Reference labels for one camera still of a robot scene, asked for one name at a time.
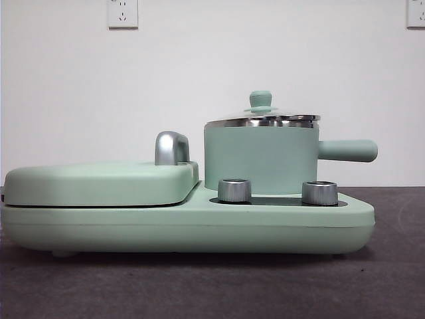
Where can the glass lid with green knob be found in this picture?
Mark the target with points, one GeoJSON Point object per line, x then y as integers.
{"type": "Point", "coordinates": [261, 99]}

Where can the silver control knob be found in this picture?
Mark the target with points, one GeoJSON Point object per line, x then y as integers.
{"type": "Point", "coordinates": [234, 191]}
{"type": "Point", "coordinates": [319, 193]}

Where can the mint green breakfast machine base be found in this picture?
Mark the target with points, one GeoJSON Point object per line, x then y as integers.
{"type": "Point", "coordinates": [199, 226]}

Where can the mint green griddle lid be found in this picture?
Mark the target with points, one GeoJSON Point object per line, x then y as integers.
{"type": "Point", "coordinates": [99, 182]}

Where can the white wall socket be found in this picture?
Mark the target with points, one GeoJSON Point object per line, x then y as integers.
{"type": "Point", "coordinates": [416, 13]}
{"type": "Point", "coordinates": [122, 15]}

